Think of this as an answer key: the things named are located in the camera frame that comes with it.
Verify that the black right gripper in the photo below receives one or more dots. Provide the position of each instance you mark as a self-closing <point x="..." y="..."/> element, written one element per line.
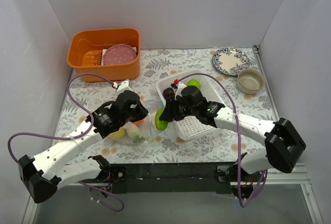
<point x="170" y="111"/>

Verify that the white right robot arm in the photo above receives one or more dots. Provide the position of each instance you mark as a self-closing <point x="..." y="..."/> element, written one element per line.
<point x="283" y="144"/>

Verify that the orange dish rack insert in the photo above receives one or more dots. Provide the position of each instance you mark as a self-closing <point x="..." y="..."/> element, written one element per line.
<point x="92" y="58"/>

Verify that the clear zip top bag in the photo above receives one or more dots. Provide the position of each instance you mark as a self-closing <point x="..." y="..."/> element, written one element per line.
<point x="148" y="128"/>

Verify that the white radish with leaves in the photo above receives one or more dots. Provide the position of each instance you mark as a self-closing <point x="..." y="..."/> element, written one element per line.
<point x="134" y="134"/>

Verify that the orange tangerine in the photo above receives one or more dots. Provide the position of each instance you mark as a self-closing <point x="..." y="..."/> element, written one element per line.
<point x="139" y="122"/>

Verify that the bumpy green lime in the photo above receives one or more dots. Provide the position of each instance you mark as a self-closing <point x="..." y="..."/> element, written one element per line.
<point x="194" y="82"/>

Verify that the floral table mat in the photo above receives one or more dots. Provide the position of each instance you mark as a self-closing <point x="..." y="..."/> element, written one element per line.
<point x="167" y="146"/>

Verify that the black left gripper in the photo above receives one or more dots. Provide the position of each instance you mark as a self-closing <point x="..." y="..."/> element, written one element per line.
<point x="139" y="110"/>

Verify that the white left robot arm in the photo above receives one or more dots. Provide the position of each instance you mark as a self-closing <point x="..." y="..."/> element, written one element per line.
<point x="45" y="173"/>

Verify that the green avocado half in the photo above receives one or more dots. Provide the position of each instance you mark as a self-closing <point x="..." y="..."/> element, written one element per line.
<point x="160" y="125"/>

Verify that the white perforated plastic basket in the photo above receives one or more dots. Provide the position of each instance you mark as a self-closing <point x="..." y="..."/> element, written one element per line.
<point x="190" y="128"/>

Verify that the beige ceramic bowl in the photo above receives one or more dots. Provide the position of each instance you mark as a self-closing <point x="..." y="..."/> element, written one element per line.
<point x="250" y="81"/>

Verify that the orange plastic tub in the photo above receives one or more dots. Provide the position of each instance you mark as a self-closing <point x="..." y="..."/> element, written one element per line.
<point x="103" y="39"/>

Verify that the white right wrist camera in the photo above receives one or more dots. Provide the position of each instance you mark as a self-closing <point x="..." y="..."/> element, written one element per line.
<point x="178" y="87"/>

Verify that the blue floral ceramic plate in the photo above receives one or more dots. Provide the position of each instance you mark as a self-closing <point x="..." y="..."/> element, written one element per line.
<point x="230" y="61"/>

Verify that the pink polka dot plate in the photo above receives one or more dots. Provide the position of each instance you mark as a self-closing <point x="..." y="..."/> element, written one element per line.
<point x="119" y="54"/>

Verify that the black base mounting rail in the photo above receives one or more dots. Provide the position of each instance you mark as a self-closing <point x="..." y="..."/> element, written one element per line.
<point x="170" y="177"/>

